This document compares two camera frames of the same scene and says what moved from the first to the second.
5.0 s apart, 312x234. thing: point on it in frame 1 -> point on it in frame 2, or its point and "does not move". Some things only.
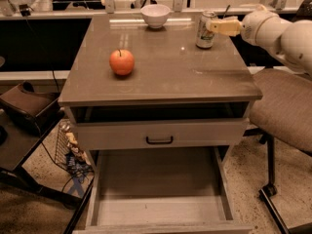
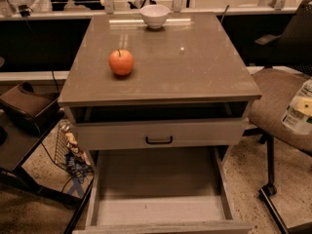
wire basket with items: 68,152 does not move
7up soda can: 203,38 -> 294,120
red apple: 122,61 does not move
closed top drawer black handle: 100,134 does not move
